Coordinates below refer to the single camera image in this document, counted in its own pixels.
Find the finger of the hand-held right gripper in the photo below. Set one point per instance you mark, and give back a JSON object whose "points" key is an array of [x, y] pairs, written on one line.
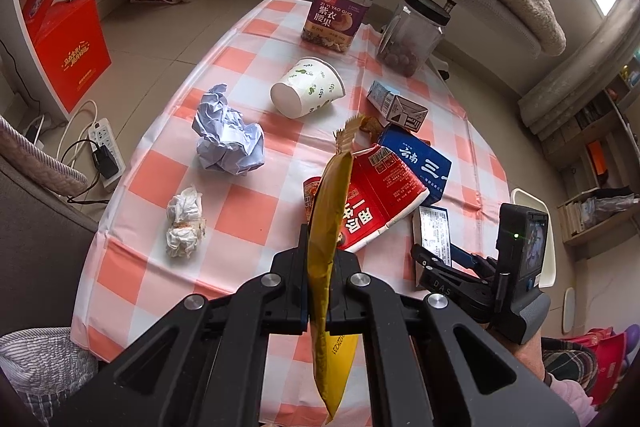
{"points": [[467, 261], [440, 282]]}

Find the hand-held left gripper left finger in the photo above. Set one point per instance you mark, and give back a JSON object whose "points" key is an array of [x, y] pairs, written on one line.
{"points": [[287, 279]]}

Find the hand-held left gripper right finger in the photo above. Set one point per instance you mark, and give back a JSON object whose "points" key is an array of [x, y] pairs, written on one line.
{"points": [[350, 302]]}

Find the blue packet white label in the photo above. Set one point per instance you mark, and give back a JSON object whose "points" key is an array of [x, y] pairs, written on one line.
{"points": [[432, 232]]}

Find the yellow snack wrapper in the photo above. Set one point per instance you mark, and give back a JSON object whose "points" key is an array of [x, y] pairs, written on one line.
{"points": [[330, 197]]}

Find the red milk carton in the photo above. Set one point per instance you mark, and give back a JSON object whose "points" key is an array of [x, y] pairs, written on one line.
{"points": [[385, 197]]}

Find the blue cardboard box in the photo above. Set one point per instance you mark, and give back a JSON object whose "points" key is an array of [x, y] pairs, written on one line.
{"points": [[420, 167]]}

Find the stained tissue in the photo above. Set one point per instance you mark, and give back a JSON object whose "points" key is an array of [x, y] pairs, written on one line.
{"points": [[185, 227]]}

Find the white paper ball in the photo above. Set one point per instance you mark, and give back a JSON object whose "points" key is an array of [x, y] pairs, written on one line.
{"points": [[225, 137]]}

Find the brown wrapper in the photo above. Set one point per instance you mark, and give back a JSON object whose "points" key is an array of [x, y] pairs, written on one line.
{"points": [[375, 127]]}

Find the small grey blue carton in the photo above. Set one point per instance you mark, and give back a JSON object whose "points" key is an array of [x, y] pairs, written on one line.
{"points": [[402, 109]]}

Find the white leaf print paper cup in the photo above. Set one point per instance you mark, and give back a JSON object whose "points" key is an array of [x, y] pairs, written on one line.
{"points": [[310, 87]]}

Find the person's right forearm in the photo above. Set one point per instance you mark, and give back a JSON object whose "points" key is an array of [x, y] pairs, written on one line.
{"points": [[532, 357]]}

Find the person's plaid pants leg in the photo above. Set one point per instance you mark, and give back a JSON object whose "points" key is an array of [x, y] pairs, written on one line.
{"points": [[570, 364]]}

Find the pink white checked tablecloth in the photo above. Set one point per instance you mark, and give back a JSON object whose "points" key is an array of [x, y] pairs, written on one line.
{"points": [[240, 217]]}

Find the red bag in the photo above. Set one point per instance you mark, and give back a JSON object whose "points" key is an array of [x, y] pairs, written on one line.
{"points": [[607, 357]]}

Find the stack of books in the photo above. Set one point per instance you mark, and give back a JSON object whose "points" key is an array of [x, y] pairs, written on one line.
{"points": [[575, 217]]}

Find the orange box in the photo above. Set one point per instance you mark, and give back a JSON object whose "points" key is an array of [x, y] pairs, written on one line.
{"points": [[596, 157]]}

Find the wooden desk shelf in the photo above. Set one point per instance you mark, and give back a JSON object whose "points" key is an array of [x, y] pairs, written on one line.
{"points": [[590, 132]]}

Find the grey curtain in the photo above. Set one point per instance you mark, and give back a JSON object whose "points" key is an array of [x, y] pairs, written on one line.
{"points": [[575, 77]]}

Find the black charger plug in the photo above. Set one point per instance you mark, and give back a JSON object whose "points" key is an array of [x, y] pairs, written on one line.
{"points": [[107, 162]]}

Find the clear jar black lid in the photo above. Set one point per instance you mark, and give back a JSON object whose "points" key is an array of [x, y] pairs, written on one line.
{"points": [[410, 37]]}

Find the white power strip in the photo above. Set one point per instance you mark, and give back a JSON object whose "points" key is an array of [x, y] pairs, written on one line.
{"points": [[102, 134]]}

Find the grey brown sofa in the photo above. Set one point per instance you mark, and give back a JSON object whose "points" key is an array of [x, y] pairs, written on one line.
{"points": [[35, 257]]}

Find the grey woven basket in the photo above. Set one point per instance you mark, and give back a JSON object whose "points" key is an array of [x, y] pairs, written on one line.
{"points": [[45, 357]]}

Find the purple label nut jar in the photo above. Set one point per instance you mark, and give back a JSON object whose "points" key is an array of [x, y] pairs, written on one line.
{"points": [[335, 17]]}

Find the pink quilted cushion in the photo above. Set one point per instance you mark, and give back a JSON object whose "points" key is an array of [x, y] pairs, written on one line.
{"points": [[30, 162]]}

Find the red gift box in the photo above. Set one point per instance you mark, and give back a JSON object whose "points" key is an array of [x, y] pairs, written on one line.
{"points": [[70, 57]]}

